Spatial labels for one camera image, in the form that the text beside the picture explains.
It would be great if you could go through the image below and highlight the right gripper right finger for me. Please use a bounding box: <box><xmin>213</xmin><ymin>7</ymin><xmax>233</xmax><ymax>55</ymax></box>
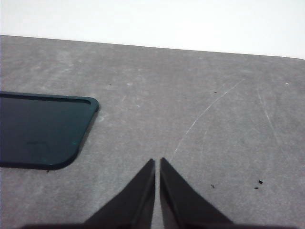
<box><xmin>160</xmin><ymin>157</ymin><xmax>233</xmax><ymax>226</ymax></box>

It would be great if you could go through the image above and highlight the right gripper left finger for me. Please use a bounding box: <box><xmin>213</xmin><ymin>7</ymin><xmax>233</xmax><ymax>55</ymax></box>
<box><xmin>83</xmin><ymin>158</ymin><xmax>155</xmax><ymax>226</ymax></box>

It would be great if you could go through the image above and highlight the dark rectangular tray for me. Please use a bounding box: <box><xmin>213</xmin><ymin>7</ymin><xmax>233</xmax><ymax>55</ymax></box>
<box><xmin>0</xmin><ymin>91</ymin><xmax>99</xmax><ymax>170</ymax></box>

